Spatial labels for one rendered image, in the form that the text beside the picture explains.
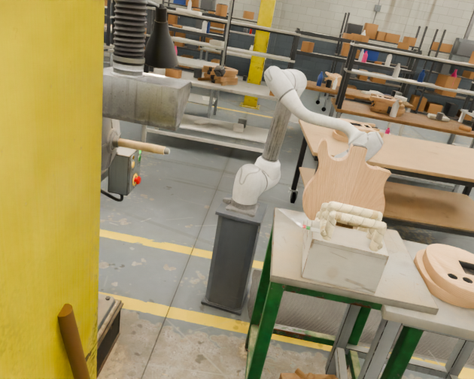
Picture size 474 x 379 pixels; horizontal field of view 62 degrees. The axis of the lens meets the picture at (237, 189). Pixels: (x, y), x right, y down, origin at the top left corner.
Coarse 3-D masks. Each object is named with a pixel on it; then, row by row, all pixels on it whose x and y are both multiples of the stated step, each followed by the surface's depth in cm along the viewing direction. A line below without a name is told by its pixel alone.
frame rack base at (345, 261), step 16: (320, 240) 139; (336, 240) 141; (352, 240) 143; (368, 240) 145; (304, 256) 151; (320, 256) 141; (336, 256) 140; (352, 256) 139; (368, 256) 138; (384, 256) 137; (304, 272) 145; (320, 272) 144; (336, 272) 142; (352, 272) 141; (368, 272) 140; (352, 288) 144; (368, 288) 143
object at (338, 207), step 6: (330, 204) 143; (336, 204) 143; (342, 204) 143; (336, 210) 143; (342, 210) 143; (348, 210) 142; (354, 210) 142; (360, 210) 142; (366, 210) 142; (372, 210) 143; (360, 216) 143; (366, 216) 142; (372, 216) 142; (378, 216) 141
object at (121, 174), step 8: (120, 152) 179; (128, 152) 180; (136, 152) 184; (120, 160) 177; (128, 160) 176; (136, 160) 186; (112, 168) 179; (120, 168) 178; (128, 168) 178; (136, 168) 188; (112, 176) 180; (120, 176) 180; (128, 176) 180; (136, 176) 190; (112, 184) 182; (120, 184) 182; (128, 184) 182; (136, 184) 193; (104, 192) 185; (112, 192) 184; (120, 192) 183; (128, 192) 184; (120, 200) 189
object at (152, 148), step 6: (120, 138) 152; (120, 144) 152; (126, 144) 151; (132, 144) 151; (138, 144) 151; (144, 144) 151; (150, 144) 151; (144, 150) 152; (150, 150) 151; (156, 150) 151; (162, 150) 151
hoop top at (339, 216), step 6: (330, 216) 136; (336, 216) 135; (342, 216) 135; (348, 216) 135; (354, 216) 136; (342, 222) 137; (348, 222) 135; (354, 222) 135; (360, 222) 135; (366, 222) 134; (372, 222) 134; (378, 222) 134; (372, 228) 135; (378, 228) 134; (384, 228) 134
